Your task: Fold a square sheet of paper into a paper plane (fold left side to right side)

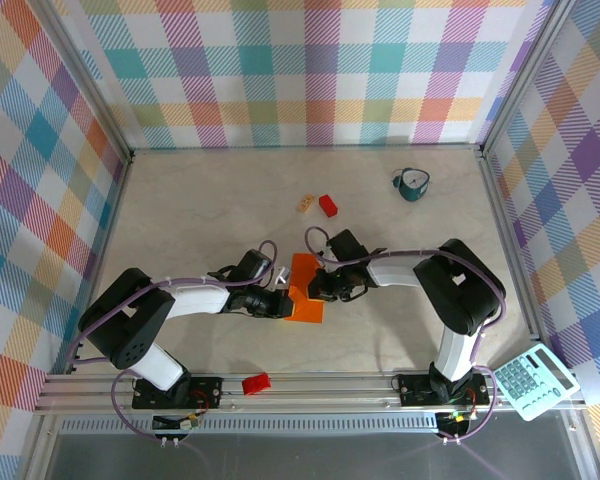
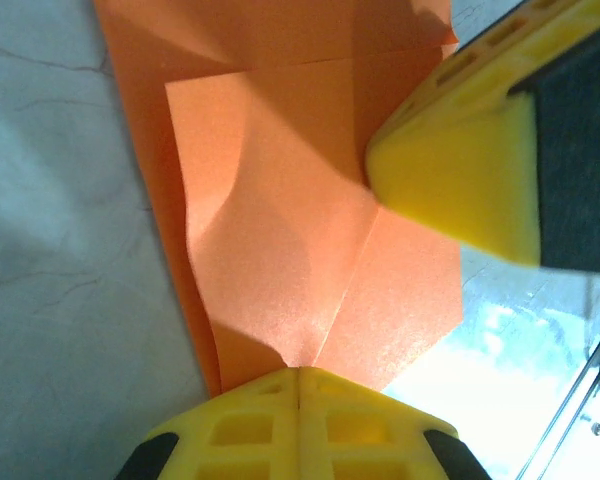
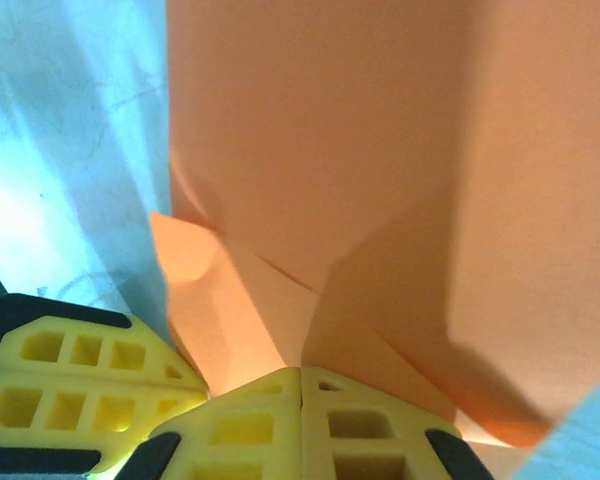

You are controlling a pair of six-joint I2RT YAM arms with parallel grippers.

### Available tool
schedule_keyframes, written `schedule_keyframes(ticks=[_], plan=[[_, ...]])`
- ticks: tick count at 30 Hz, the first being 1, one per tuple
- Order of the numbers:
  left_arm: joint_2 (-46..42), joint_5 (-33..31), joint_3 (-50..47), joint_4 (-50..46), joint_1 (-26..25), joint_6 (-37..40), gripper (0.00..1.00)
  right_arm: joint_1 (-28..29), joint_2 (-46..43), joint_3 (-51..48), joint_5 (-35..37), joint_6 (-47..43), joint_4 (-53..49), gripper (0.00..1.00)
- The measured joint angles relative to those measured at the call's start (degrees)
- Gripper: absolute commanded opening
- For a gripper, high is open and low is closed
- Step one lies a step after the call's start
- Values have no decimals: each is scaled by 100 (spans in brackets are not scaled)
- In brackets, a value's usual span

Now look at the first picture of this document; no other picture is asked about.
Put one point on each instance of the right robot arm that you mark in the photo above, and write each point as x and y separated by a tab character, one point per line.
460	290

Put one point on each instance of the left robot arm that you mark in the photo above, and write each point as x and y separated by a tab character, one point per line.
125	315

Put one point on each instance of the large red toy brick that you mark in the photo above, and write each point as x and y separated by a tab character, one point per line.
256	384

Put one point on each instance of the small red toy brick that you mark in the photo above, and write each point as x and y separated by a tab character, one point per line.
328	205

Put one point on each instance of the small wooden block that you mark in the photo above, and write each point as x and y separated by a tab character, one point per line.
305	203

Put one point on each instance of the vented metal strip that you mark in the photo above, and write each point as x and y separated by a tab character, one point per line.
305	425

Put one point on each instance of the teal alarm clock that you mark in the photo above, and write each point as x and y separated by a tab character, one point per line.
412	186

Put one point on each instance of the grey metal panel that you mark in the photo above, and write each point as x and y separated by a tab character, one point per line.
305	457

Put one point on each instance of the light blue calculator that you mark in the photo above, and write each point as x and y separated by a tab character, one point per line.
535	385

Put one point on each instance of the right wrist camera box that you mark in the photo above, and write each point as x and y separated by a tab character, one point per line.
323	266

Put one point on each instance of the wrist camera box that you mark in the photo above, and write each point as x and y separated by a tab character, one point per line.
283	276
323	266

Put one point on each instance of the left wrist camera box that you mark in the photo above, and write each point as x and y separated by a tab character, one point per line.
283	276

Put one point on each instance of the long aluminium mounting rail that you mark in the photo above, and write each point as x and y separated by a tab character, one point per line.
330	395

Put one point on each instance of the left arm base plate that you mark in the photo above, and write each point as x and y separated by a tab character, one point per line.
207	387

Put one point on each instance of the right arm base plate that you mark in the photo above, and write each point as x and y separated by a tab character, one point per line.
415	390

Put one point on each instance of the thin aluminium rail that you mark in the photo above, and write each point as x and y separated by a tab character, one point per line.
305	147

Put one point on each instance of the aluminium side rail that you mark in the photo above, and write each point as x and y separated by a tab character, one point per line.
105	245
511	250

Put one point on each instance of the aluminium frame post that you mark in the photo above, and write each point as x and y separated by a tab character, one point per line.
524	75
87	80

